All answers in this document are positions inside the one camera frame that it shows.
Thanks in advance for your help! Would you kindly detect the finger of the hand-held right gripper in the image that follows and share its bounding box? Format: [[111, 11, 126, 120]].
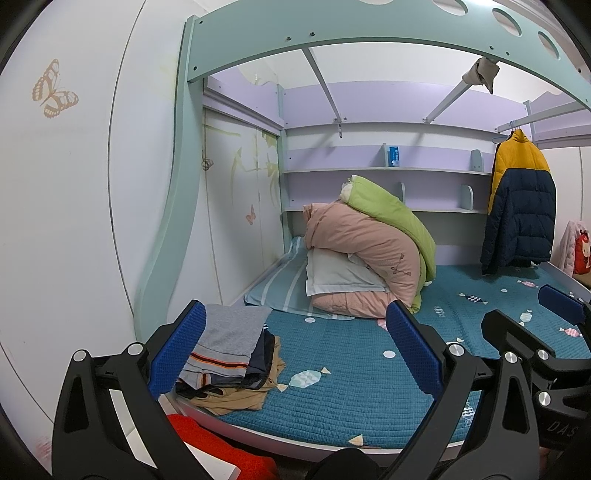
[[480, 308, 591, 370], [538, 284, 591, 326]]

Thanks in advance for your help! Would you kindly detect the pink quilt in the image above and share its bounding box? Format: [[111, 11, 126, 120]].
[[302, 202, 428, 319]]

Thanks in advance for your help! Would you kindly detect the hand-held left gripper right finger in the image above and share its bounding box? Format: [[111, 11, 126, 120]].
[[385, 300, 541, 480]]

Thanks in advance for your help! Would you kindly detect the green quilt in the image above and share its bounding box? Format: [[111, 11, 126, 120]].
[[342, 174, 437, 315]]

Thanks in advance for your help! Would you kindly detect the purple wall shelf unit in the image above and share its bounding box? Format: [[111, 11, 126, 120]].
[[277, 80, 541, 266]]

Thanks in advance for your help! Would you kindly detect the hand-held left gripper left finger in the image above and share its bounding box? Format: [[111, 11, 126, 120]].
[[52, 300, 207, 480]]

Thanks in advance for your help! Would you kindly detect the teal bunk bed frame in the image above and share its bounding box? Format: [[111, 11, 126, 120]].
[[134, 0, 591, 462]]

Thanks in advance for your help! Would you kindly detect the pile of folded clothes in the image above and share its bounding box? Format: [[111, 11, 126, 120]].
[[185, 335, 287, 414]]

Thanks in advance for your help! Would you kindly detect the teal fish print mattress pad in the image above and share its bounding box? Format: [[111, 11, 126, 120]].
[[175, 263, 591, 450]]

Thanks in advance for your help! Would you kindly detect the large orange butterfly sticker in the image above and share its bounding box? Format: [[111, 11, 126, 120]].
[[31, 58, 79, 118]]

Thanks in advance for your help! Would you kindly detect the grey cloth on bar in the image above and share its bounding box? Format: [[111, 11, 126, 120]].
[[462, 58, 500, 94]]

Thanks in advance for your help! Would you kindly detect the red cloth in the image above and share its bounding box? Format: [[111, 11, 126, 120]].
[[165, 414, 280, 480]]

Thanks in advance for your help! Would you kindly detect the red cartoon bag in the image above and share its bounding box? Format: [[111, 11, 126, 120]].
[[573, 231, 591, 275]]

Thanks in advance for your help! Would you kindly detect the clothes hanger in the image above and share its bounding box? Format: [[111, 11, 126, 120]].
[[492, 121, 527, 144]]

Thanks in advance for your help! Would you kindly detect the green plant wall decal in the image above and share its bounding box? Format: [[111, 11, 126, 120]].
[[228, 129, 282, 208]]

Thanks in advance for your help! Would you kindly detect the yellow and navy puffer jacket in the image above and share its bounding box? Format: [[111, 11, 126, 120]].
[[480, 129, 557, 276]]

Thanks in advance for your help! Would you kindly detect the blue striped pillow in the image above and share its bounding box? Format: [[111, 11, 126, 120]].
[[244, 236, 324, 319]]

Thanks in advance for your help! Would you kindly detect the white pillow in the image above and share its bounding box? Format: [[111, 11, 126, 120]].
[[305, 249, 389, 298]]

